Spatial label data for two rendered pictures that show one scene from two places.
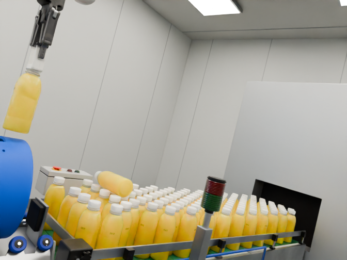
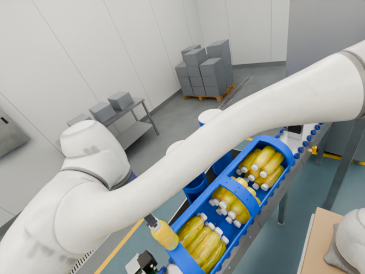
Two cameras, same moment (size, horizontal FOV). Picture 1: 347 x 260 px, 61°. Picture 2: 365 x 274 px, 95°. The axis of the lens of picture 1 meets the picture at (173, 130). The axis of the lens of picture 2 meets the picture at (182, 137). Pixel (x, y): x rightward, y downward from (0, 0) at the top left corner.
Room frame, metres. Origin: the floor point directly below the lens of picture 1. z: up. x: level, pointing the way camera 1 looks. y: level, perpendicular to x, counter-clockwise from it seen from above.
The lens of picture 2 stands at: (1.13, 0.73, 2.00)
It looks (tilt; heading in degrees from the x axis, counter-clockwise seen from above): 35 degrees down; 195
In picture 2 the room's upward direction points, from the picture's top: 21 degrees counter-clockwise
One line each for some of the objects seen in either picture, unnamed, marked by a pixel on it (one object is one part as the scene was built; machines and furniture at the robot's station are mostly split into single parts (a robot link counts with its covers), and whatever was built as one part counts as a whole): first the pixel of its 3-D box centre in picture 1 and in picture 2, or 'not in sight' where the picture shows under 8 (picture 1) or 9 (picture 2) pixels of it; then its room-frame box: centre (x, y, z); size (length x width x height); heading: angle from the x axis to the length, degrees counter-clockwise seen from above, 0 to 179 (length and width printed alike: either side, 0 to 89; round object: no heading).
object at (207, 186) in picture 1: (215, 187); not in sight; (0.94, -0.17, 1.23); 0.06 x 0.06 x 0.04
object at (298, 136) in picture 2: not in sight; (294, 131); (0.02, 1.32, 1.00); 0.10 x 0.04 x 0.15; 44
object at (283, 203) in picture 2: not in sight; (282, 207); (0.26, 1.16, 0.31); 0.06 x 0.06 x 0.63; 44
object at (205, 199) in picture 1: (211, 200); not in sight; (0.94, -0.17, 1.18); 0.06 x 0.06 x 0.05
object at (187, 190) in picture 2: not in sight; (193, 180); (0.00, 0.36, 0.59); 0.28 x 0.28 x 0.88
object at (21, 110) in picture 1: (24, 101); (163, 234); (0.84, 0.44, 1.35); 0.07 x 0.07 x 0.19
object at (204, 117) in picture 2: not in sight; (210, 116); (-0.46, 0.69, 1.03); 0.28 x 0.28 x 0.01
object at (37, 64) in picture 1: (39, 58); not in sight; (0.83, 0.42, 1.47); 0.03 x 0.01 x 0.07; 134
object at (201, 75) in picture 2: not in sight; (203, 72); (-3.35, 0.71, 0.59); 1.20 x 0.80 x 1.19; 53
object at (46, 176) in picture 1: (64, 181); not in sight; (1.29, 0.40, 1.05); 0.20 x 0.10 x 0.10; 134
